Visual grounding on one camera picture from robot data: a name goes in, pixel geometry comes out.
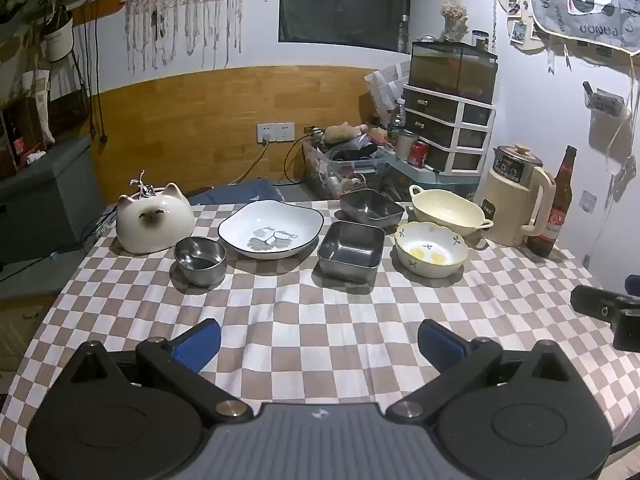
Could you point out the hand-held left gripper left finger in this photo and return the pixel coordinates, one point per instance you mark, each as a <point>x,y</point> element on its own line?
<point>197,345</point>

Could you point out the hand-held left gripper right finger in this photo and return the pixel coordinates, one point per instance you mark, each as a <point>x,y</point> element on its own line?
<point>440,346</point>

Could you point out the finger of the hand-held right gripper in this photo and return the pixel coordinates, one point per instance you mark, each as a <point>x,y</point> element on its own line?
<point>595,302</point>

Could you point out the small round steel bowl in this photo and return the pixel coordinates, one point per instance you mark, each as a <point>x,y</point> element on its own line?
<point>200,262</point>

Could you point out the floral bowl with yellow rim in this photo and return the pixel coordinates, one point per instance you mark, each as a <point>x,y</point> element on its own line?
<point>430,252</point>

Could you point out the square steel bowl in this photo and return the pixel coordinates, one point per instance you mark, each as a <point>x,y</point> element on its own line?
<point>372,206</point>
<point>350,250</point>

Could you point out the white plate with black rim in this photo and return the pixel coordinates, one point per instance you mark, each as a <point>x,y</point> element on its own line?
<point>270,230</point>

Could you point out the brown beer bottle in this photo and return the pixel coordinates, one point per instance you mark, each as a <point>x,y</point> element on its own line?
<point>555,210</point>

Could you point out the brown white checkered tablecloth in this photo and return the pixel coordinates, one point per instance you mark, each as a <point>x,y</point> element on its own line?
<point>320,320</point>

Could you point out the white cat-shaped ceramic ornament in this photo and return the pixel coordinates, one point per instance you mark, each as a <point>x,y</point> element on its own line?
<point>155,225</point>

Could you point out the cream electric kettle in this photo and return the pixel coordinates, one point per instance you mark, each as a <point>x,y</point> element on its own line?
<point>510,200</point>

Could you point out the blue cloth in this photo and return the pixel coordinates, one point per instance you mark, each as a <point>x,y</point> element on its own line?
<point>240,192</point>

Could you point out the small silver metal figurine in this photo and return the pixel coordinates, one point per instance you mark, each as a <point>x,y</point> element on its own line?
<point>145,187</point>

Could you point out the teal patterned box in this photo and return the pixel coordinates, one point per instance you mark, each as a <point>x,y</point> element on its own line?
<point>430,180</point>

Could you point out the red soda can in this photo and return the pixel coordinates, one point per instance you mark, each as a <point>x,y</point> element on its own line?
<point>418,154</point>

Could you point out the white cup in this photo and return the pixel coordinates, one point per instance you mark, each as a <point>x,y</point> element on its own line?
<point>404,145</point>

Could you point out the clear plastic storage bin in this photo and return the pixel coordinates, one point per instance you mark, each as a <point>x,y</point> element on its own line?
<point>325,170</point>

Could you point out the grey storage box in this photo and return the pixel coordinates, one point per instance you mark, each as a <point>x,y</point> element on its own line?
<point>45,195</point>

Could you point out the white drawer unit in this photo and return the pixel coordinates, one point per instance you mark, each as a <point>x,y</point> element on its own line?
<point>450,130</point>

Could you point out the clear water bottle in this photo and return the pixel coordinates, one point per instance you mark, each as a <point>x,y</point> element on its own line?
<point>396,120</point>

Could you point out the beige stuffed toy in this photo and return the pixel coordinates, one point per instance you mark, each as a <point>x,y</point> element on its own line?
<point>342,132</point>

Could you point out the white paper bag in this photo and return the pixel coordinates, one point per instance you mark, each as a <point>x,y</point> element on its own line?
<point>385,87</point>

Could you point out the glass fish tank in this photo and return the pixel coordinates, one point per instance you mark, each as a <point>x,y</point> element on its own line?
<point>450,70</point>

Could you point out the small glass jar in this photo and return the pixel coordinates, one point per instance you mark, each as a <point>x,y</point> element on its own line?
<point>479,41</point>

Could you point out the round photo board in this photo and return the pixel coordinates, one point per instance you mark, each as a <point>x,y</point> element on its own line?
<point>515,20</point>

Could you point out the panda print cloth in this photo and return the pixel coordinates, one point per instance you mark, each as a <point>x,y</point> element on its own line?
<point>585,0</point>

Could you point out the dried flower bouquet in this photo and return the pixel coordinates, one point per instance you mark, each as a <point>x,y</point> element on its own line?
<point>454,17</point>

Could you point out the white hanging plant pot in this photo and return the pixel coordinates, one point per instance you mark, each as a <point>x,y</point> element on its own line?
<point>57,40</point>

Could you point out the dark window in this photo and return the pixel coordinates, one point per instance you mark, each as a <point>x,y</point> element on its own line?
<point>345,0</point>

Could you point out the white wall switch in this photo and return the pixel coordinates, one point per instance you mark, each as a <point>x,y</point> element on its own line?
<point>588,200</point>

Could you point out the clear wall organiser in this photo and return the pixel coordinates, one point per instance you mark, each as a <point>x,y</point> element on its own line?
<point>607,105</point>

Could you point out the white wall socket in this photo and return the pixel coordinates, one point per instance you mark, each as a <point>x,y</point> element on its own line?
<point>275,132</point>

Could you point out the macrame wall hanging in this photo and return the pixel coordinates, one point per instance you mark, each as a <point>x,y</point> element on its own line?
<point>185,15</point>

